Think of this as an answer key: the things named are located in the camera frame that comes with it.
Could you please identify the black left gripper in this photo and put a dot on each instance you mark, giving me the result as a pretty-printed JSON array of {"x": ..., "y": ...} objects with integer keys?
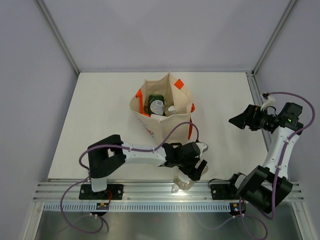
[{"x": 194, "y": 174}]

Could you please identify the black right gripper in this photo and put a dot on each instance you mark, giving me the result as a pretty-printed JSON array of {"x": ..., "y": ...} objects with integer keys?
[{"x": 253, "y": 113}]

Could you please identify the clear Malory soap bottle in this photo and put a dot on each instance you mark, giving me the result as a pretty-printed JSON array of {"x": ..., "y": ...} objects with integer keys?
[
  {"x": 181, "y": 181},
  {"x": 170, "y": 110}
]

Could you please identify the white Bonaits lotion tube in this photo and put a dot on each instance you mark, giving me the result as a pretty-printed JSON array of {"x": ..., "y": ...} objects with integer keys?
[{"x": 158, "y": 117}]

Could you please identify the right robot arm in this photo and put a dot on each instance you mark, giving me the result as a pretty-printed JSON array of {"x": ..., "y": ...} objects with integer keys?
[{"x": 267, "y": 185}]

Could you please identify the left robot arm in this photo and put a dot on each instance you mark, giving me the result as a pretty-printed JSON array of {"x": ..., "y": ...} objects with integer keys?
[{"x": 109, "y": 154}]

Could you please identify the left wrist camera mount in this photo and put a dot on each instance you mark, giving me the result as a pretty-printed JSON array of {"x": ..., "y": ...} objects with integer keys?
[{"x": 203, "y": 147}]

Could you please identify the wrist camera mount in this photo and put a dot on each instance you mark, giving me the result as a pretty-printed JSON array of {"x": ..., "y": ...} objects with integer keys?
[
  {"x": 268, "y": 100},
  {"x": 203, "y": 147}
]

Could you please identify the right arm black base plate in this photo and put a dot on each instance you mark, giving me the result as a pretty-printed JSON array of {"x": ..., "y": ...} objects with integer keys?
[{"x": 222, "y": 189}]

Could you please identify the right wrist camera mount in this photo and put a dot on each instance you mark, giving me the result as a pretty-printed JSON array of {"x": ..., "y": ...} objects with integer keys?
[{"x": 268, "y": 100}]

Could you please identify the canvas bag with orange handles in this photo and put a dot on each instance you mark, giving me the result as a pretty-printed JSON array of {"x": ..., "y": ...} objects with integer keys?
[{"x": 175, "y": 94}]

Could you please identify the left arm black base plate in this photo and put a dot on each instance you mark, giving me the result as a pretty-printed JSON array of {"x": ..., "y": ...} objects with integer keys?
[{"x": 113, "y": 192}]

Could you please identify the aluminium frame rail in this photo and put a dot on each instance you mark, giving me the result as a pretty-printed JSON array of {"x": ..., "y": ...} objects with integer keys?
[{"x": 159, "y": 191}]

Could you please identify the white slotted cable duct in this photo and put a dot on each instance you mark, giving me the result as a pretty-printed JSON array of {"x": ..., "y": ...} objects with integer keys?
[{"x": 146, "y": 207}]

